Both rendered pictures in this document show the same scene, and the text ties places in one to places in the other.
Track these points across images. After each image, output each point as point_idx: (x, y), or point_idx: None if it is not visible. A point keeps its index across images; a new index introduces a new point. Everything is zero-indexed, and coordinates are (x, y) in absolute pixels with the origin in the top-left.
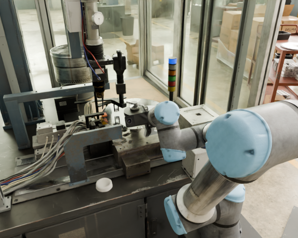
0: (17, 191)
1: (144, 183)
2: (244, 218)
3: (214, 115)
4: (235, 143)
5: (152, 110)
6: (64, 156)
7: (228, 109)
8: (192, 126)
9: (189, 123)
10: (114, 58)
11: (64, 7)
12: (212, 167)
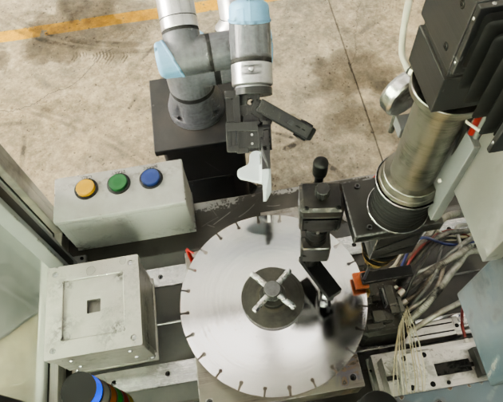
0: None
1: (278, 201)
2: (152, 116)
3: (61, 284)
4: None
5: (268, 50)
6: (449, 312)
7: (37, 230)
8: (203, 48)
9: (139, 267)
10: (337, 182)
11: None
12: None
